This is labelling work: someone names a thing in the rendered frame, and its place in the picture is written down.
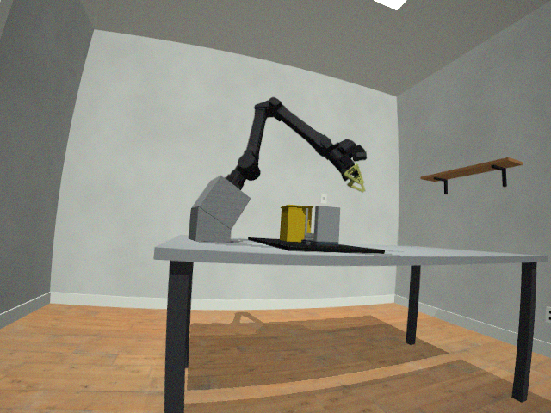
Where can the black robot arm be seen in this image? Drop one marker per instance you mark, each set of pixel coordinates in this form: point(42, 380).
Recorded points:
point(248, 163)

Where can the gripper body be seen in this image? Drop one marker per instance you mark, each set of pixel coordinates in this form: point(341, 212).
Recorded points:
point(342, 168)

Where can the olive yellow open-top bin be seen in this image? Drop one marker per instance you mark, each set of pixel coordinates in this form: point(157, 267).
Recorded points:
point(293, 222)

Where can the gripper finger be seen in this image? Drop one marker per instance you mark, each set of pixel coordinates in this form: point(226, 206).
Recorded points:
point(351, 170)
point(352, 186)

